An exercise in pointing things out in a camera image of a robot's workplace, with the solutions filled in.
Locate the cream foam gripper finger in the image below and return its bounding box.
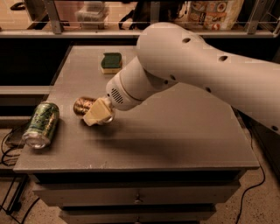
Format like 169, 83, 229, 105
83, 97, 114, 126

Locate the orange soda can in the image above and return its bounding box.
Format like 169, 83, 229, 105
73, 96, 116, 125

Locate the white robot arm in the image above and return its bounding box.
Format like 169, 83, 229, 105
83, 23, 280, 133

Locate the green soda can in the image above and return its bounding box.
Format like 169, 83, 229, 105
22, 101, 60, 149

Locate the green and yellow sponge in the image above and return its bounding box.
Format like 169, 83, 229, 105
101, 52, 123, 74

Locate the grey drawer cabinet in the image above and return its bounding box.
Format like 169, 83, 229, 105
15, 45, 259, 224

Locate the clear plastic container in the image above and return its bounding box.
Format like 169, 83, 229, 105
75, 1, 109, 30

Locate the round metal drawer knob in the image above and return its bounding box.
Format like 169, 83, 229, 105
134, 195, 143, 205

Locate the black bag on shelf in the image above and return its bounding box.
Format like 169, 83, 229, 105
118, 0, 186, 30

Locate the colourful snack bag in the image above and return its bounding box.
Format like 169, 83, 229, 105
185, 0, 244, 31

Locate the black cables left floor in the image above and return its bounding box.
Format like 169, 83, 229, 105
0, 123, 40, 224

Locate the grey metal shelf rail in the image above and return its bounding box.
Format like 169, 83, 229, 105
0, 0, 280, 39

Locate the black floor cable right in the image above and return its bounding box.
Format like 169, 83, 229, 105
234, 122, 267, 224

